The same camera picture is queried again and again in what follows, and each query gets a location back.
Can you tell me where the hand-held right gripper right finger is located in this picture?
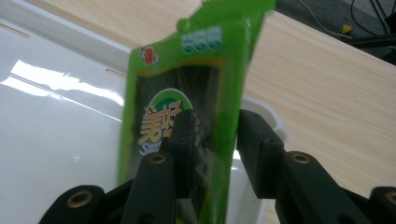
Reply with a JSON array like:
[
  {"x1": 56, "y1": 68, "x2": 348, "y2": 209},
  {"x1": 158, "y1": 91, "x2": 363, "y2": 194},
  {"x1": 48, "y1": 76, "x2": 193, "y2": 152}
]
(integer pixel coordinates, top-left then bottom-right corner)
[{"x1": 236, "y1": 108, "x2": 372, "y2": 224}]

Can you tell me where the white plastic tray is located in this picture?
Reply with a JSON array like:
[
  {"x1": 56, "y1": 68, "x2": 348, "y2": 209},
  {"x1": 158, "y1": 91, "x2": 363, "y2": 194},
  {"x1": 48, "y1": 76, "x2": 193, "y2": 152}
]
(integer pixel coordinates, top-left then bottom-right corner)
[{"x1": 0, "y1": 0, "x2": 288, "y2": 224}]

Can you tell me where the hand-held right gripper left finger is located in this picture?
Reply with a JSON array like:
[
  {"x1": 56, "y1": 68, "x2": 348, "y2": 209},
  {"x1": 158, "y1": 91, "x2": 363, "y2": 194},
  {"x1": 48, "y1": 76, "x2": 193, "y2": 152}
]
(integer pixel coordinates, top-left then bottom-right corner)
[{"x1": 120, "y1": 108, "x2": 200, "y2": 224}]

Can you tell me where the green snack packet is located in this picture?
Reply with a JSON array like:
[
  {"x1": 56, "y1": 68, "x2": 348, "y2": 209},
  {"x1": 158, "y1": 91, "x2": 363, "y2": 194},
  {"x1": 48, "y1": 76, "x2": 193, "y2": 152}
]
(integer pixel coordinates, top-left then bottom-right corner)
[{"x1": 117, "y1": 0, "x2": 277, "y2": 224}]

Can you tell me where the black metal stand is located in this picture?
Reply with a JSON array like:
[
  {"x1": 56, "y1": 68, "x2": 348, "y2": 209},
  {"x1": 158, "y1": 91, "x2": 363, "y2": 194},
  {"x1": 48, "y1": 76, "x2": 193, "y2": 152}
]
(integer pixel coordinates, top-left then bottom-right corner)
[{"x1": 347, "y1": 13, "x2": 396, "y2": 64}]

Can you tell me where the white floor cable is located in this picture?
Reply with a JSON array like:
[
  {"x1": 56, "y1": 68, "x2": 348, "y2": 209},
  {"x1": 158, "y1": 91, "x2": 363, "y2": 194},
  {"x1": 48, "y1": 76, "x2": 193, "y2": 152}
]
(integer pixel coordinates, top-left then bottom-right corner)
[{"x1": 297, "y1": 0, "x2": 354, "y2": 40}]

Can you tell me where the black floor cable bundle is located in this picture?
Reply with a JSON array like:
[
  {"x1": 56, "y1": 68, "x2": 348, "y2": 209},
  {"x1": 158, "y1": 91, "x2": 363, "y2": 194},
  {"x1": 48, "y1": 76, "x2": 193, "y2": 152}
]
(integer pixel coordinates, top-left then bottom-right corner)
[{"x1": 349, "y1": 0, "x2": 396, "y2": 35}]

